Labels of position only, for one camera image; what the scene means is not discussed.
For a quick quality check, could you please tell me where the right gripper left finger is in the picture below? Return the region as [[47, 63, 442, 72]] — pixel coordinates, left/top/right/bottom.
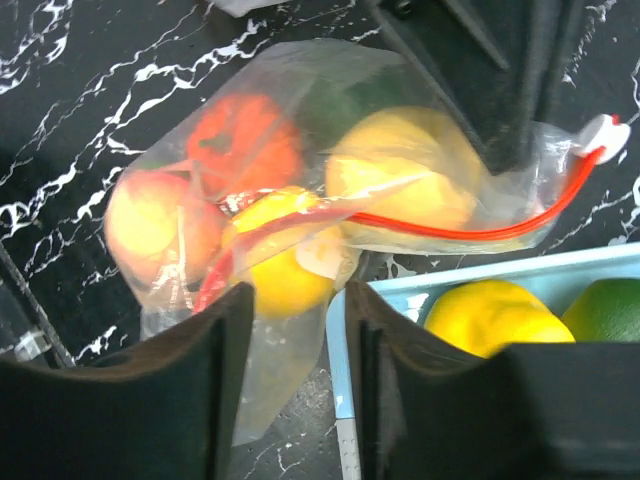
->
[[1, 283, 254, 479]]

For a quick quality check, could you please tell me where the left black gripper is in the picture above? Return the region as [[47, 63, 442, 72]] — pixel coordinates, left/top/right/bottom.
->
[[367, 0, 585, 174]]

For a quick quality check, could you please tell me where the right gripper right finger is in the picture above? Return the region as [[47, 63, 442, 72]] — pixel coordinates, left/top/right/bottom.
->
[[345, 281, 639, 479]]

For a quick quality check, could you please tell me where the yellow fake bell pepper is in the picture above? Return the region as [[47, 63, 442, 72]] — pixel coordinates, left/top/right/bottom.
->
[[425, 280, 575, 358]]

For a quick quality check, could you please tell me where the clear zip bag with fruit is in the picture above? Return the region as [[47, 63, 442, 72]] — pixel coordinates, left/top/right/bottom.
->
[[116, 39, 630, 445]]

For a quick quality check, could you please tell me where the green fake mango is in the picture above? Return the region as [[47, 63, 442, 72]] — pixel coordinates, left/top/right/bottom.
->
[[561, 278, 639, 342]]

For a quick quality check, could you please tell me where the fake peach apple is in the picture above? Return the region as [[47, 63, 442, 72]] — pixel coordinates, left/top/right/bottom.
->
[[325, 107, 487, 230]]

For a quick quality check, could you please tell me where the fake pink peach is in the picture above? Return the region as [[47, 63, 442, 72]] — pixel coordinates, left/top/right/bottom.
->
[[104, 170, 227, 285]]

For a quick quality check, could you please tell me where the fake green fruit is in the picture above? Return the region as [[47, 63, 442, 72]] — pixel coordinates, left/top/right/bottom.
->
[[295, 74, 403, 151]]

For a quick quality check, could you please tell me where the yellow fake lemon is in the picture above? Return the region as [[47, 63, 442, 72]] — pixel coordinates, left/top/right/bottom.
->
[[222, 186, 346, 319]]

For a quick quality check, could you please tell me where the blue plastic basket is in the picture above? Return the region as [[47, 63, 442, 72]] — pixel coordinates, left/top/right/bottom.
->
[[326, 243, 639, 479]]

